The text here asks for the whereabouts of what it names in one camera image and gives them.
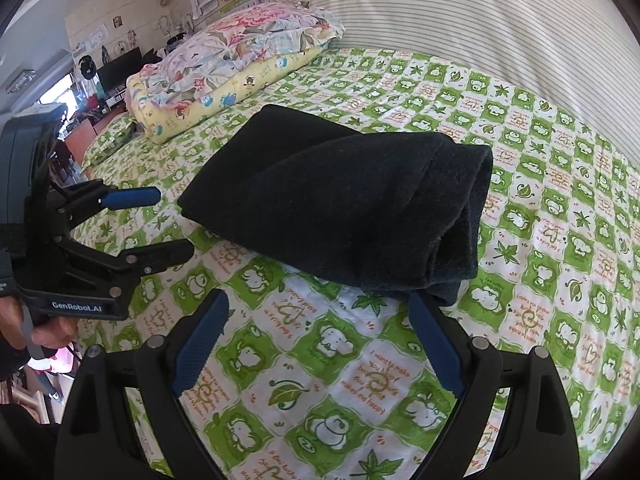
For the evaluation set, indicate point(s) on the person's left hand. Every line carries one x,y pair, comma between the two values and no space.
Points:
50,332

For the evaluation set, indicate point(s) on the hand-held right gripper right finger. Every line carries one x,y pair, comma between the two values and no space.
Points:
440,345

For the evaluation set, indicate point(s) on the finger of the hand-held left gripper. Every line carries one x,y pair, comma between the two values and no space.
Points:
150,257
130,197

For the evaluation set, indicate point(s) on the green printed pillow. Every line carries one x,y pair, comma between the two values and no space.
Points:
107,140

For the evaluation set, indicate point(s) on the black computer monitor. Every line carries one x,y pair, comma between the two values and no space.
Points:
119,67

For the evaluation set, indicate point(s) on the yellow cartoon pillow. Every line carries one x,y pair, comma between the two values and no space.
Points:
200,100

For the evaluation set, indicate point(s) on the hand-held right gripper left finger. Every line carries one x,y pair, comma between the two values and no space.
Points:
200,342

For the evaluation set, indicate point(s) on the white striped headboard cushion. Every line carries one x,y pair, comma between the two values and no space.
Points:
475,20

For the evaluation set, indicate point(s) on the green printed bed sheet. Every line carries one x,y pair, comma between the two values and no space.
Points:
350,360

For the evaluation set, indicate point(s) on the floral folded quilt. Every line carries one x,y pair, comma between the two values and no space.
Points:
240,45

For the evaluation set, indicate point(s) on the dark navy pants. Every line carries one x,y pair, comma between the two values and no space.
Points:
350,195

